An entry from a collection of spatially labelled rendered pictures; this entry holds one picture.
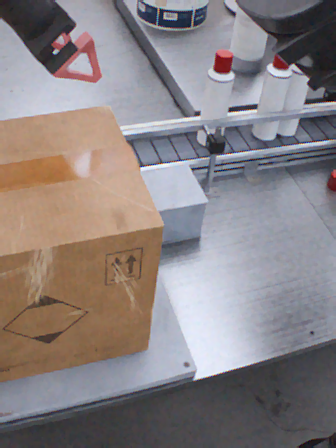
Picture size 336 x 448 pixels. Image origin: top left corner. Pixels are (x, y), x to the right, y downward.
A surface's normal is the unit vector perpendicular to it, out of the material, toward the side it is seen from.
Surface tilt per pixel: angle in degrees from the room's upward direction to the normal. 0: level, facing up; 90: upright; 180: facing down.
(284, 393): 0
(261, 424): 0
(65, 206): 0
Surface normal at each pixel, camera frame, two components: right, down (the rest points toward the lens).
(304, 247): 0.09, -0.69
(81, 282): 0.33, 0.70
